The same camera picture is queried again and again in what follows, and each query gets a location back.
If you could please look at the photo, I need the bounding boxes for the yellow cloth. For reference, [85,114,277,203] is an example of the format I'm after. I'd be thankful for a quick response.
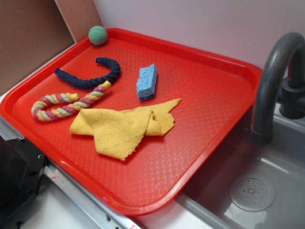
[70,99,180,161]

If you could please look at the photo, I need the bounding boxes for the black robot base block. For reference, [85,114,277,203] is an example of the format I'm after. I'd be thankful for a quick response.
[0,138,45,220]

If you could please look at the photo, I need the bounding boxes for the green textured ball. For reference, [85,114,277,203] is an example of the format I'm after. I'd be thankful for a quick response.
[88,26,108,46]

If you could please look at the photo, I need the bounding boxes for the sink drain strainer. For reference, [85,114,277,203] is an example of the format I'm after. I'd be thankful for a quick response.
[229,175,276,212]

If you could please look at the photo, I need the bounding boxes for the brown cardboard panel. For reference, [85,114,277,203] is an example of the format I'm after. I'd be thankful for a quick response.
[0,0,101,95]

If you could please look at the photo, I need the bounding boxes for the multicolour pastel rope toy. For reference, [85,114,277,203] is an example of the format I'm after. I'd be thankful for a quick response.
[31,81,112,122]

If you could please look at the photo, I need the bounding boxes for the red plastic tray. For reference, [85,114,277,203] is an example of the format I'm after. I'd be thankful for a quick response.
[0,29,261,216]

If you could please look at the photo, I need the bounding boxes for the grey curved faucet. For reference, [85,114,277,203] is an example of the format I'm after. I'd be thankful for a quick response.
[251,32,305,145]

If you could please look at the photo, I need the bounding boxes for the grey sink basin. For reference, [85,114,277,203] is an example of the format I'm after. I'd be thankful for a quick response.
[176,111,305,229]

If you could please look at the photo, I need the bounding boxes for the blue sponge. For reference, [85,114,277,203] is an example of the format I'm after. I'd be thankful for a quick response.
[136,64,157,100]

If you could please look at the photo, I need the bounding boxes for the dark blue rope toy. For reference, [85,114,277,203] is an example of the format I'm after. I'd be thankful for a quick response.
[54,57,121,89]

